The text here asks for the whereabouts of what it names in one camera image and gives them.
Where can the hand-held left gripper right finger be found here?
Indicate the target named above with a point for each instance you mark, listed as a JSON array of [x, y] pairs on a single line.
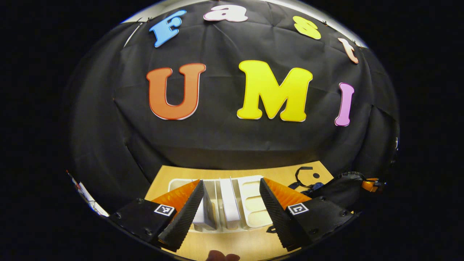
[[281, 217]]

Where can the white plastic bookshelf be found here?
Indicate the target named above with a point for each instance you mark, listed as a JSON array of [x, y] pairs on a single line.
[[253, 206]]

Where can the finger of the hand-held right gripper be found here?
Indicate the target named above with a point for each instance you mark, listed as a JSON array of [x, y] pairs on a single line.
[[369, 185]]

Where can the blue and black schoolbag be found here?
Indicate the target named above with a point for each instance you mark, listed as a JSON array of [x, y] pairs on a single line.
[[344, 188]]

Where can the black backdrop cloth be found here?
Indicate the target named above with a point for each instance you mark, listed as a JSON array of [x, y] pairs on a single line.
[[235, 145]]

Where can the white side desk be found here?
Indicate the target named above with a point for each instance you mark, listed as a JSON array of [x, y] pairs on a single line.
[[92, 204]]

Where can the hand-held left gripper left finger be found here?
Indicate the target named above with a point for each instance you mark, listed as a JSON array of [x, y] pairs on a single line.
[[183, 221]]

